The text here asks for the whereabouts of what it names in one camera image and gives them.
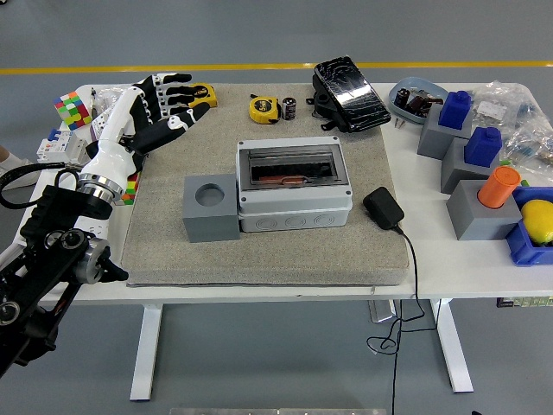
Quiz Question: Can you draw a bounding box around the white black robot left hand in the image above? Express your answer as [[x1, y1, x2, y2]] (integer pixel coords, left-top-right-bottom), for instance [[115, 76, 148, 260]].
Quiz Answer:
[[80, 73, 216, 186]]

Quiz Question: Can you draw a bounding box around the orange cylinder battery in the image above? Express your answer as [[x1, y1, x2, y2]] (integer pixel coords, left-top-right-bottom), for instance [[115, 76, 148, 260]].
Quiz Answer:
[[477, 166, 522, 210], [257, 174, 306, 186]]

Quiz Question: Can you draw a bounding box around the smoked clear hinged box lid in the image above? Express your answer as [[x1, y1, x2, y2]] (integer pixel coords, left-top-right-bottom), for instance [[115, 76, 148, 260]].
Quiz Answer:
[[238, 144, 349, 191]]

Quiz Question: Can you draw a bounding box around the grey plastic junction box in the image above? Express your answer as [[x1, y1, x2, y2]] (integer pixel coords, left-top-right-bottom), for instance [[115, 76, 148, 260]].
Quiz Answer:
[[235, 136, 354, 233]]

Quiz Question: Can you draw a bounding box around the silver box under table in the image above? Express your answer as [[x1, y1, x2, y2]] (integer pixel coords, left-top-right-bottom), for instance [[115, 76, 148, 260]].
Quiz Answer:
[[367, 297, 405, 323]]

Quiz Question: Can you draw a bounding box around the white socket purple package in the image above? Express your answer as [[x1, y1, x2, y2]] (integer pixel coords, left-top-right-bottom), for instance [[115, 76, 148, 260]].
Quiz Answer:
[[89, 107, 116, 142]]

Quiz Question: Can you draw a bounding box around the clear bag of small parts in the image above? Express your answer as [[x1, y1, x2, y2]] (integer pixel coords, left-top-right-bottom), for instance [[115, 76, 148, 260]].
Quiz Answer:
[[92, 83, 130, 110]]

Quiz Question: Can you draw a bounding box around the multicolour puzzle cube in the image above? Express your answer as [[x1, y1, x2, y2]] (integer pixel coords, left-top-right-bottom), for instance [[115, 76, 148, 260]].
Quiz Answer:
[[120, 172, 140, 205], [53, 90, 93, 131]]

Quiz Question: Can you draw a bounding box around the white circuit breaker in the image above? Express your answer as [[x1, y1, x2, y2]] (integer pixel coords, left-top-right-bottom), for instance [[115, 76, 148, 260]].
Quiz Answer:
[[35, 128, 94, 168]]

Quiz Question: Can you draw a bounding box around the white power strip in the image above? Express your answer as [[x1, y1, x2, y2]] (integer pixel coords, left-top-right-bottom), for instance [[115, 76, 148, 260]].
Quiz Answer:
[[68, 207, 111, 239]]

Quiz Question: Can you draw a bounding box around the person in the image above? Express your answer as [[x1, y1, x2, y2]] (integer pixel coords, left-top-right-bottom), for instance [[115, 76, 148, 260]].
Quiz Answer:
[[0, 144, 38, 191]]

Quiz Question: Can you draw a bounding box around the grey block with round hole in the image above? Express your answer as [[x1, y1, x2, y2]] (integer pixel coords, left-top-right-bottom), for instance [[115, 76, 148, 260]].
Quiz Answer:
[[181, 173, 241, 242]]

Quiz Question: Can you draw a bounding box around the grey-brown table mat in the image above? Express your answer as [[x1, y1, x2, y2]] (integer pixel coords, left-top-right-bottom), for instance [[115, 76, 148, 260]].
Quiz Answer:
[[122, 82, 410, 287]]

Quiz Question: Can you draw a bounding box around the black glossy case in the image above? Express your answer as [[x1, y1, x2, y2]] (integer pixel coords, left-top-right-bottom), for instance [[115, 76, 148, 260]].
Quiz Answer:
[[306, 55, 392, 134]]

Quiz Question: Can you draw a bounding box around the white table leg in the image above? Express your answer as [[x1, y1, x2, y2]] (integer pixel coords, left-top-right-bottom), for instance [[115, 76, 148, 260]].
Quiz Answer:
[[429, 297, 475, 394], [129, 303, 164, 402]]

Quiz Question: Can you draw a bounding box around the black power adapter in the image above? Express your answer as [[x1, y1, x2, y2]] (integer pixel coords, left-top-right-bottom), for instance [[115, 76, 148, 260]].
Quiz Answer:
[[362, 186, 405, 230]]

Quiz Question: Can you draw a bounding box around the light blue oval tray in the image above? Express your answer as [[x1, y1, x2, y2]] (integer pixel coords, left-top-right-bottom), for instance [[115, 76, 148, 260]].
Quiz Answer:
[[389, 76, 450, 126]]

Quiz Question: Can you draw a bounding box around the brown capacitor in tray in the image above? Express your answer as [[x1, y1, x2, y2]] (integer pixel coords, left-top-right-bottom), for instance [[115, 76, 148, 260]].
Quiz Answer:
[[408, 95, 434, 118]]

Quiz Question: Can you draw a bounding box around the grey block holder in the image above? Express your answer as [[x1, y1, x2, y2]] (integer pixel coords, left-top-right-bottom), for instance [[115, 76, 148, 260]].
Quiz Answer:
[[446, 179, 523, 242], [440, 137, 505, 195], [416, 105, 474, 161]]

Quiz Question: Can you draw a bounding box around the blue plastic block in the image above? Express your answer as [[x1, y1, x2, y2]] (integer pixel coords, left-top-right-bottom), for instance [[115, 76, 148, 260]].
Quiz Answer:
[[438, 90, 474, 130], [464, 126, 504, 169]]

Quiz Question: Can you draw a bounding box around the blue plastic bin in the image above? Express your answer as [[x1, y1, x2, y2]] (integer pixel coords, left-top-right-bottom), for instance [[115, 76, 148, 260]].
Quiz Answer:
[[505, 185, 553, 268]]

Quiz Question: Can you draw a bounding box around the yellow lemon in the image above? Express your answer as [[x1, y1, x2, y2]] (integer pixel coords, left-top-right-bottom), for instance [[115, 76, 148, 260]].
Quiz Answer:
[[520, 199, 553, 248]]

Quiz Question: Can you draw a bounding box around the yellow tape measure with strap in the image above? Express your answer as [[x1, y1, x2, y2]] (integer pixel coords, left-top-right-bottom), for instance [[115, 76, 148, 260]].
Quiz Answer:
[[189, 82, 219, 109]]

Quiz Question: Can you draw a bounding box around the black adapter cord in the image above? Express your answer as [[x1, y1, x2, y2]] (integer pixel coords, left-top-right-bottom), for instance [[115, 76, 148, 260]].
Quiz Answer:
[[366, 224, 427, 415]]

